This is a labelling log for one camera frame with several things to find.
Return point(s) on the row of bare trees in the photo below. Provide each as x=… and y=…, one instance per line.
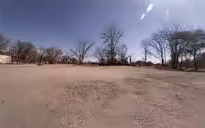
x=111, y=43

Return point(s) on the pale building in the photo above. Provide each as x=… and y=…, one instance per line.
x=4, y=59

